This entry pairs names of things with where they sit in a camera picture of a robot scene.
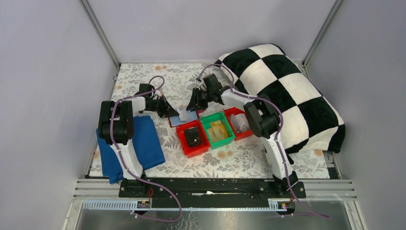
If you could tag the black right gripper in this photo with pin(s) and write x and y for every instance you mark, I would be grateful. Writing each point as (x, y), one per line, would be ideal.
(195, 101)

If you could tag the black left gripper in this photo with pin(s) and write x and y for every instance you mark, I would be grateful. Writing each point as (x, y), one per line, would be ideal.
(169, 110)

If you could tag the red leather card holder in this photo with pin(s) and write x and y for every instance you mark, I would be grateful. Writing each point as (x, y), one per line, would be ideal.
(174, 121)

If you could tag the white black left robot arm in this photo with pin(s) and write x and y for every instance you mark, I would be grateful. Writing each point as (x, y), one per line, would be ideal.
(116, 125)

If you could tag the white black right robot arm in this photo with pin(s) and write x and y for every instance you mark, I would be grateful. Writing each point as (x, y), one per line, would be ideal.
(264, 118)

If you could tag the black VIP card stack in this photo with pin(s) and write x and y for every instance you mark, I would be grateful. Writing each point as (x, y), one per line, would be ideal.
(192, 136)

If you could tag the gold cards in green bin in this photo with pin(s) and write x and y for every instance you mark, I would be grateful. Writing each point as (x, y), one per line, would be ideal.
(217, 131)

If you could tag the white cards in red bin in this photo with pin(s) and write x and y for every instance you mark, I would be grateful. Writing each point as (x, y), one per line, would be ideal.
(239, 123)

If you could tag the floral patterned table mat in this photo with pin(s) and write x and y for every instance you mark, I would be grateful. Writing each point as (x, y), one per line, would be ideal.
(245, 158)

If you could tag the blue folded cloth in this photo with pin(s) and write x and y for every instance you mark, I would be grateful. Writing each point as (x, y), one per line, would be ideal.
(147, 149)

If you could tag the green plastic bin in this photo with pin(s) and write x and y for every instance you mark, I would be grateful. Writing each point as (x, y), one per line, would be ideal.
(205, 121)

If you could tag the right red plastic bin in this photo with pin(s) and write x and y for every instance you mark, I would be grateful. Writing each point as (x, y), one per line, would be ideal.
(233, 111)

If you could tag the red plastic bin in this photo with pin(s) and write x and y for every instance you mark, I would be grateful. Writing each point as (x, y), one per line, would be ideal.
(194, 151)
(233, 111)

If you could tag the left red plastic bin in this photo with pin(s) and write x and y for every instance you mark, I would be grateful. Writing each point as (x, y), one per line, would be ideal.
(194, 151)

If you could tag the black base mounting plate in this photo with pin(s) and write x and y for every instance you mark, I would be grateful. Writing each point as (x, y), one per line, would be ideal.
(215, 189)

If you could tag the black white checkered pillow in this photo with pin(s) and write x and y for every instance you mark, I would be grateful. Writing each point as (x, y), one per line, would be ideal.
(310, 122)

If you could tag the aluminium front rail frame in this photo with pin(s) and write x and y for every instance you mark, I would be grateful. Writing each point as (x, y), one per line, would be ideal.
(98, 205)

